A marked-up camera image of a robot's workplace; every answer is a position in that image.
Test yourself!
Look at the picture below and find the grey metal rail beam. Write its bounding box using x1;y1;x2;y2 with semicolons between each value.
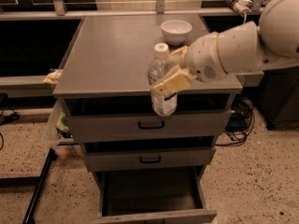
0;71;264;98

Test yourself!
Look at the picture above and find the black floor frame bar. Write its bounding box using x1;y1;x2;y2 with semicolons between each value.
0;148;58;224

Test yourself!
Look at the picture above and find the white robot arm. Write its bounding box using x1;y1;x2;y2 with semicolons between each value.
150;0;299;95

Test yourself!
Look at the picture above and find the black drawer handle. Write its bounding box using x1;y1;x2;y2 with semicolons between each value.
137;120;164;130
139;155;162;164

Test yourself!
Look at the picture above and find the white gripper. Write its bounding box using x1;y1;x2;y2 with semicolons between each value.
151;32;226;95

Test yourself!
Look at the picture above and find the grey drawer cabinet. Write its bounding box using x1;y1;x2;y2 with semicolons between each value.
52;13;244;224

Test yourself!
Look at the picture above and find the grey middle drawer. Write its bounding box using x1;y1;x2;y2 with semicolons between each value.
81;136;216;172

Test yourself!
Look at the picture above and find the grey bottom drawer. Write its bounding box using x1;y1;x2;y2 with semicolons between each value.
91;166;217;224

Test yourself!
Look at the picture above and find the white power strip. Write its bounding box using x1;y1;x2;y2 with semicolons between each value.
225;0;251;17

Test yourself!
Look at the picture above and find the clear plastic bag with items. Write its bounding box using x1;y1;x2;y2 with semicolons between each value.
42;98;81;158

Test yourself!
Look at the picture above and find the grey drawer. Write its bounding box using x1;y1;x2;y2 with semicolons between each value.
91;166;217;224
81;136;216;172
65;94;232;143

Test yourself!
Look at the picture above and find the white ceramic bowl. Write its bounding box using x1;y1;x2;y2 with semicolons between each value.
161;20;192;45

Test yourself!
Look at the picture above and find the black middle drawer handle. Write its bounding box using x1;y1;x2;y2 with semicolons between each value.
139;155;162;164

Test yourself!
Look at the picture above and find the clear plastic bottle white cap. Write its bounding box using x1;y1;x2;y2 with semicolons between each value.
148;43;178;117

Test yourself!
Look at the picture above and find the dark cabinet at right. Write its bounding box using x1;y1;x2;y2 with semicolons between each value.
255;67;299;130

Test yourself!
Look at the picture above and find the yellow crumpled cloth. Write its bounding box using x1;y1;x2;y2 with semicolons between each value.
43;69;63;85

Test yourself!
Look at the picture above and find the grey top drawer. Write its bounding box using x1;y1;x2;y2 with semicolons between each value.
65;94;232;143

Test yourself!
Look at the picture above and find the black cable bundle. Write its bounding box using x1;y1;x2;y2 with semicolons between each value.
215;96;256;147

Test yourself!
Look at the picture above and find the black top drawer handle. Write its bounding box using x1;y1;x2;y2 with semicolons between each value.
137;120;164;130

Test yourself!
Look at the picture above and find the black cable at left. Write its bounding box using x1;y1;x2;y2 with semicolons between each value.
0;92;21;151

